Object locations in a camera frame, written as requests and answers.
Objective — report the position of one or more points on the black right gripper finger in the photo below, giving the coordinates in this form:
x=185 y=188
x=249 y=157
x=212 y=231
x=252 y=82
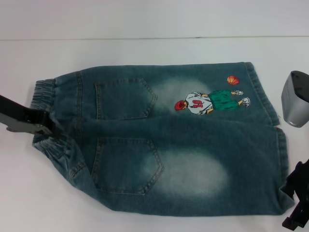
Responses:
x=300 y=178
x=295 y=221

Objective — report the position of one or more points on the blue denim shorts basketball embroidery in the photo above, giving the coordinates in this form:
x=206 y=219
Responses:
x=169 y=149

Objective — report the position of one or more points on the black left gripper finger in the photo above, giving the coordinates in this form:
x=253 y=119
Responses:
x=42 y=131
x=53 y=130

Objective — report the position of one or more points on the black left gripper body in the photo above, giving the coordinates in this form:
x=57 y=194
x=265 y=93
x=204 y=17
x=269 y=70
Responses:
x=17 y=116

